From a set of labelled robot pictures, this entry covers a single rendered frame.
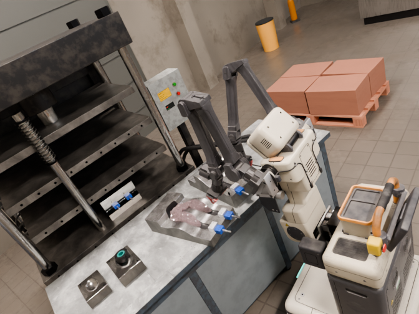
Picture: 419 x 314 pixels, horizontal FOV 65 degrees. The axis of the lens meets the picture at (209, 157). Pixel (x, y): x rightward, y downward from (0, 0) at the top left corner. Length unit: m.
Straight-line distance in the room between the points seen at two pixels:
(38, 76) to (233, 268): 1.61
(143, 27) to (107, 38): 3.75
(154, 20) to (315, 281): 5.04
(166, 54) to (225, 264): 4.67
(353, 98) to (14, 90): 3.04
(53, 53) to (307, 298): 2.03
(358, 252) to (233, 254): 0.80
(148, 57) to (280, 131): 4.62
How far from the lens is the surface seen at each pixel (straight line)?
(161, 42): 6.15
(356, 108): 3.82
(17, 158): 2.29
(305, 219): 1.75
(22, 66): 2.11
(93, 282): 2.07
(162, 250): 2.01
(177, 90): 2.63
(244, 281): 2.31
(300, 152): 1.54
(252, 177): 1.46
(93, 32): 2.20
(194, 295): 2.07
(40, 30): 5.05
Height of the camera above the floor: 2.07
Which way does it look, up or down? 29 degrees down
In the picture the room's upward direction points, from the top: 24 degrees counter-clockwise
